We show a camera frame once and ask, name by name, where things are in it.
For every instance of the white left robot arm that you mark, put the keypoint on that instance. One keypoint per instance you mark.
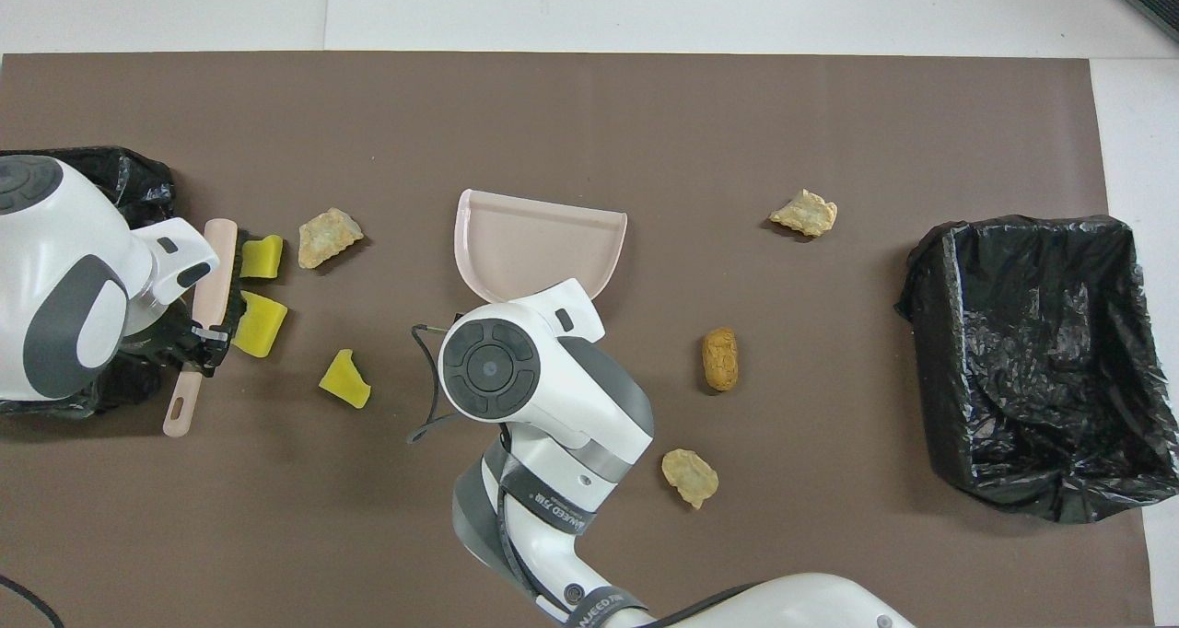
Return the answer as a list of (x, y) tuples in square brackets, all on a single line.
[(74, 269)]

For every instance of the beige plastic dustpan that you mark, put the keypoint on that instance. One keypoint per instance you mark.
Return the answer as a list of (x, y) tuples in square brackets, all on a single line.
[(534, 250)]

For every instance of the black bag lined bin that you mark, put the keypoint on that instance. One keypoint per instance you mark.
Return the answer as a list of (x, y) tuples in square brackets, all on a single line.
[(1041, 370), (147, 186)]

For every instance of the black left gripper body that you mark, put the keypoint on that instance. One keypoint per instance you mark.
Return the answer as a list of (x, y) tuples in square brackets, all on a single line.
[(182, 333)]

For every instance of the beige hand brush black bristles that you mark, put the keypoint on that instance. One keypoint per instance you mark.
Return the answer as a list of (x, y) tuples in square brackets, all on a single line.
[(214, 278)]

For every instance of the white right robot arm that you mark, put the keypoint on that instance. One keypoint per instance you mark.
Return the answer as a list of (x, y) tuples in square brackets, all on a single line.
[(553, 398)]

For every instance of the beige orange-striped sponge piece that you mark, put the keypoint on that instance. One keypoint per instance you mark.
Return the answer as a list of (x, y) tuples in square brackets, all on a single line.
[(329, 238)]

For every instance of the brown table mat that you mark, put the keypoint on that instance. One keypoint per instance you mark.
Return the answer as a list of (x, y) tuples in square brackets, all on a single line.
[(589, 131)]

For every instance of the yellow green-backed sponge piece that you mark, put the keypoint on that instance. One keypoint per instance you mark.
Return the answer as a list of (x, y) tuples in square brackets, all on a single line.
[(345, 381), (262, 258), (261, 326)]

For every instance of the brown oval sponge piece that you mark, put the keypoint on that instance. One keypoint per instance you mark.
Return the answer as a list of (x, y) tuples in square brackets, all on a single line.
[(720, 359)]

